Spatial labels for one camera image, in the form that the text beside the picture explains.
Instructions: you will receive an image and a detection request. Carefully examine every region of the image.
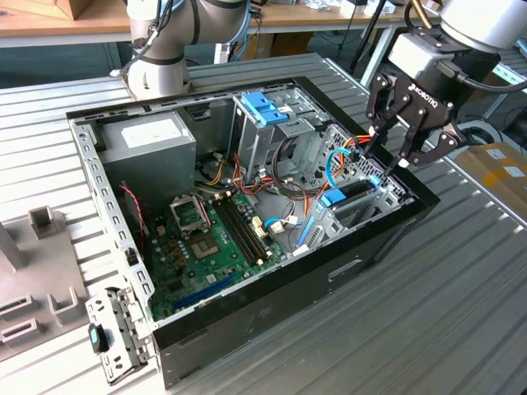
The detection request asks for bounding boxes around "black camera cable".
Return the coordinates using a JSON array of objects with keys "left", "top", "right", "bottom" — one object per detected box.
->
[{"left": 436, "top": 60, "right": 527, "bottom": 94}]

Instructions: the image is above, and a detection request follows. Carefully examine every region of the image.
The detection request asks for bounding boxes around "black tripod pole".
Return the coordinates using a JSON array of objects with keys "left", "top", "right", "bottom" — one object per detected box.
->
[{"left": 348, "top": 0, "right": 390, "bottom": 73}]

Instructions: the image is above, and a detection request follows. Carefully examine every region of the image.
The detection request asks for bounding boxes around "metal slat shelf rack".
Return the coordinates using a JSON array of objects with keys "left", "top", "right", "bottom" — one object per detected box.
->
[{"left": 489, "top": 39, "right": 527, "bottom": 123}]

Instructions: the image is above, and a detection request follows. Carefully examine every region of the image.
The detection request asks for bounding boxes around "hard disk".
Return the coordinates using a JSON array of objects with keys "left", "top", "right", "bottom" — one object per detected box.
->
[{"left": 299, "top": 174, "right": 383, "bottom": 250}]

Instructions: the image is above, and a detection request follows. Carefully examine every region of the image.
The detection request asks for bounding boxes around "black camera bracket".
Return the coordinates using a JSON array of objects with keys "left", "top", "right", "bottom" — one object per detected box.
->
[{"left": 405, "top": 24, "right": 470, "bottom": 53}]

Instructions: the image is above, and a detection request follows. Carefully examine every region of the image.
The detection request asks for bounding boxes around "orange red power wire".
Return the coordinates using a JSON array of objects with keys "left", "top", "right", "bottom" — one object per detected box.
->
[{"left": 344, "top": 132, "right": 378, "bottom": 152}]

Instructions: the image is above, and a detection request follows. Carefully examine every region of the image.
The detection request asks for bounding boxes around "blue plastic drive latch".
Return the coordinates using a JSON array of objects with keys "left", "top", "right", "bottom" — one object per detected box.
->
[{"left": 240, "top": 91, "right": 291, "bottom": 128}]

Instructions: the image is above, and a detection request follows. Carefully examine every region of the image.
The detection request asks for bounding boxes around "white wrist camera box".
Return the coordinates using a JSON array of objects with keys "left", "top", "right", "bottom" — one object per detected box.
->
[{"left": 387, "top": 31, "right": 444, "bottom": 79}]

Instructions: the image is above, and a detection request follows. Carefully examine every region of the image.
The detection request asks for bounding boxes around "CPU socket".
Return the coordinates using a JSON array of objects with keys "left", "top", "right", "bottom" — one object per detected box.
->
[{"left": 189, "top": 232, "right": 226, "bottom": 263}]

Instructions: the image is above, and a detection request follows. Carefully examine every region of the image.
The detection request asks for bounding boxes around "blue wire with white plug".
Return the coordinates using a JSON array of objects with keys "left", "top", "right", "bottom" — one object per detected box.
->
[{"left": 262, "top": 215, "right": 305, "bottom": 234}]

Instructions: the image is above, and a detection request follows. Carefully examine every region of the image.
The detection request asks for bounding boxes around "silver optical drive cage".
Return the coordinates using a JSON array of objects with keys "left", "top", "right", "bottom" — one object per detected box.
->
[{"left": 228, "top": 88, "right": 330, "bottom": 188}]

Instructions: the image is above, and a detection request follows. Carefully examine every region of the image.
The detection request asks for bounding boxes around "grey parts rack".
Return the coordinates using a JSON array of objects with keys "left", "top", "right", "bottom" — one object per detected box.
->
[{"left": 0, "top": 204, "right": 91, "bottom": 364}]

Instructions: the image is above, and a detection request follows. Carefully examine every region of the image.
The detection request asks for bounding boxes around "silver disk bay cage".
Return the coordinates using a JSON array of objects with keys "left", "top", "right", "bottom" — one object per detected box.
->
[{"left": 294, "top": 123, "right": 416, "bottom": 259}]

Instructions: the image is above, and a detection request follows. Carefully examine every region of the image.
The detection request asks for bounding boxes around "green motherboard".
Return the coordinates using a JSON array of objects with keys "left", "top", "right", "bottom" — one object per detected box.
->
[{"left": 146, "top": 191, "right": 289, "bottom": 322}]

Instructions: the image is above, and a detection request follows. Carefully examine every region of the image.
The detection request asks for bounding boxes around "white board connector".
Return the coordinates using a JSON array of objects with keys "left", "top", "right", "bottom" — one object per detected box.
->
[{"left": 250, "top": 216, "right": 269, "bottom": 243}]

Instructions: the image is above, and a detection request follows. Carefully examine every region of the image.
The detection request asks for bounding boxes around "brown cardboard box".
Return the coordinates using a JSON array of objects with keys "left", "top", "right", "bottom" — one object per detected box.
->
[{"left": 269, "top": 32, "right": 310, "bottom": 58}]

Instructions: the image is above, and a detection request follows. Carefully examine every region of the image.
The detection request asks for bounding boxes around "black case fan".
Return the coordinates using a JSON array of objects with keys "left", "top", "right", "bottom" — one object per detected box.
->
[{"left": 276, "top": 133, "right": 316, "bottom": 184}]

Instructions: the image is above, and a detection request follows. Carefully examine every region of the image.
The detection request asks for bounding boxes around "grey power supply unit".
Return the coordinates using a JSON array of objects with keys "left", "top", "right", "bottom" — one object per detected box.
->
[{"left": 96, "top": 110, "right": 198, "bottom": 211}]

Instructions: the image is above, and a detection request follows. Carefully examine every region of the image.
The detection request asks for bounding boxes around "black coiled cable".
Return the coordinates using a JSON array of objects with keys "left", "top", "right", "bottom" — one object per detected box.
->
[{"left": 464, "top": 125, "right": 502, "bottom": 148}]

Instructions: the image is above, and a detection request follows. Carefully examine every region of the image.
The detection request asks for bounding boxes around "red black fan wire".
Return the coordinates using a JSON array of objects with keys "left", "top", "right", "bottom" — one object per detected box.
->
[{"left": 118, "top": 184, "right": 148, "bottom": 240}]

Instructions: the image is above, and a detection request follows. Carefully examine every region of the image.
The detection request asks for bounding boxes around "silver slot retainer bracket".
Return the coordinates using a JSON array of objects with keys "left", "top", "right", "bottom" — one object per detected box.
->
[{"left": 84, "top": 286, "right": 161, "bottom": 387}]

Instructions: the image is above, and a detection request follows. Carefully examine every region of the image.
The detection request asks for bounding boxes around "long blue data wire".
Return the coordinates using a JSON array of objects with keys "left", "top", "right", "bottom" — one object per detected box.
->
[{"left": 324, "top": 147, "right": 356, "bottom": 190}]

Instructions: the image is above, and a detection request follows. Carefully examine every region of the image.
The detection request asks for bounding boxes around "wooden crate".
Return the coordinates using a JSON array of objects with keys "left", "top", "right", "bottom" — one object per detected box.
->
[{"left": 53, "top": 0, "right": 96, "bottom": 21}]

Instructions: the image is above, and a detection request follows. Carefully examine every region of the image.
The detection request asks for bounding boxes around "metal socket cover frame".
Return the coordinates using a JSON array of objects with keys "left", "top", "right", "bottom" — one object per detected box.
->
[{"left": 168, "top": 194, "right": 212, "bottom": 239}]

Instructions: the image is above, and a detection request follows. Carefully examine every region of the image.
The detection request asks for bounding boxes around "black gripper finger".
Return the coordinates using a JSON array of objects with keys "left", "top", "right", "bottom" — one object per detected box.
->
[
  {"left": 385, "top": 105, "right": 468, "bottom": 178},
  {"left": 364, "top": 72, "right": 412, "bottom": 156}
]

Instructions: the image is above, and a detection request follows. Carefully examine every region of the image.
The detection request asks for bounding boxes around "red orange wire bundle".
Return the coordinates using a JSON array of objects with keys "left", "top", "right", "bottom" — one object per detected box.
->
[{"left": 231, "top": 151, "right": 316, "bottom": 217}]

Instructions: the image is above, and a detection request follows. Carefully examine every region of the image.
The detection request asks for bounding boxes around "cardboard box with labels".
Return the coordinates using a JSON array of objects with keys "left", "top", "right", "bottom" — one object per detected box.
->
[{"left": 454, "top": 142, "right": 527, "bottom": 216}]

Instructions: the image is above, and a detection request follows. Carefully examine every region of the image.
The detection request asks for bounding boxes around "blue expansion slot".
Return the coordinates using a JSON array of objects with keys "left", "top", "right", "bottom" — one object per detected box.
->
[{"left": 170, "top": 269, "right": 240, "bottom": 313}]

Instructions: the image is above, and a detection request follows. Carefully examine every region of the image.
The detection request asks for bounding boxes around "black RAM slot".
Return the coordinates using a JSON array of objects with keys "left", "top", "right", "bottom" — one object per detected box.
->
[
  {"left": 212, "top": 197, "right": 264, "bottom": 267},
  {"left": 224, "top": 193, "right": 273, "bottom": 260}
]

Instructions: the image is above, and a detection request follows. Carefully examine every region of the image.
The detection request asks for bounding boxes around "black open PC case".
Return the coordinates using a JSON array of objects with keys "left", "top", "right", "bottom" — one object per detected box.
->
[{"left": 65, "top": 76, "right": 441, "bottom": 390}]

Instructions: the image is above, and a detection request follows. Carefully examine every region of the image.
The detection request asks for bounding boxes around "long wooden desk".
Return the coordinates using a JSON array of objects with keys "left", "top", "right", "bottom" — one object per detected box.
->
[{"left": 0, "top": 0, "right": 441, "bottom": 90}]

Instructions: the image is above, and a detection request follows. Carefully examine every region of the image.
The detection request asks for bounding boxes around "yellow black wire bundle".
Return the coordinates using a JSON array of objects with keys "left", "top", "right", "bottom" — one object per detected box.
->
[{"left": 196, "top": 158, "right": 228, "bottom": 187}]

